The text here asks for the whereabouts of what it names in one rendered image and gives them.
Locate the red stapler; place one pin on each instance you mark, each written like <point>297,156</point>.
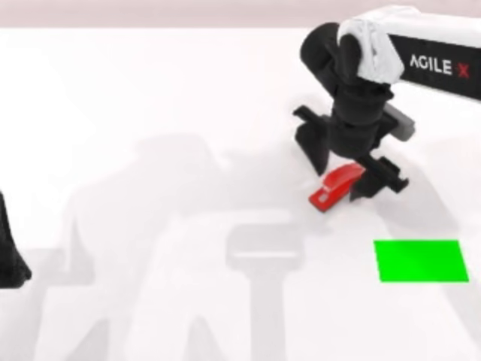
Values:
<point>334,185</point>

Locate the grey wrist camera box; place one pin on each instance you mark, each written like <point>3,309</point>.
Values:
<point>402,122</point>

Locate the green mat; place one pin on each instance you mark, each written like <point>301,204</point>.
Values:
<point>421,261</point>

